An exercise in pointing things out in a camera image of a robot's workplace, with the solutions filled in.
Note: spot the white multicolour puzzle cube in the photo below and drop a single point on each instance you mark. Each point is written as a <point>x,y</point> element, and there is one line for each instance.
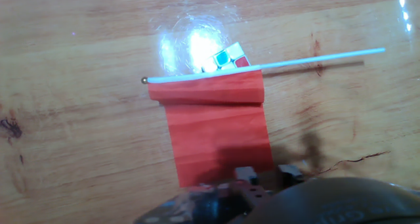
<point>226,58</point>

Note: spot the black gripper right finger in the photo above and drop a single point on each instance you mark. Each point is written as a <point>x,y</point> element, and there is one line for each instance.
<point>290,174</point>

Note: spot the glossy wooden board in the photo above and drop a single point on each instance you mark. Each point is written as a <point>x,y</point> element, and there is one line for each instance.
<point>65,86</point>

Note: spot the red paper flag white stick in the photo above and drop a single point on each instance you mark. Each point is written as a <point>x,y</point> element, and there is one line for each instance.
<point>216,128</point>

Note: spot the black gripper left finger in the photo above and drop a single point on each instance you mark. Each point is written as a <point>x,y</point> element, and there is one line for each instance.
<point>246,175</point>

